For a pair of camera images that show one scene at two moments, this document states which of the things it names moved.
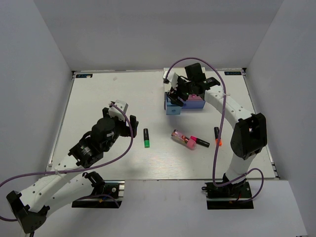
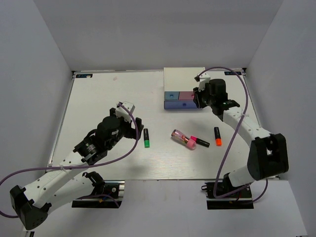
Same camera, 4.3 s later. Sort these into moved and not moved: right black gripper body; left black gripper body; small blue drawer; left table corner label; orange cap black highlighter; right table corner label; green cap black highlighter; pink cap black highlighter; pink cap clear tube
Moved: right black gripper body; small blue drawer
Not moved: left black gripper body; orange cap black highlighter; pink cap clear tube; right table corner label; left table corner label; green cap black highlighter; pink cap black highlighter
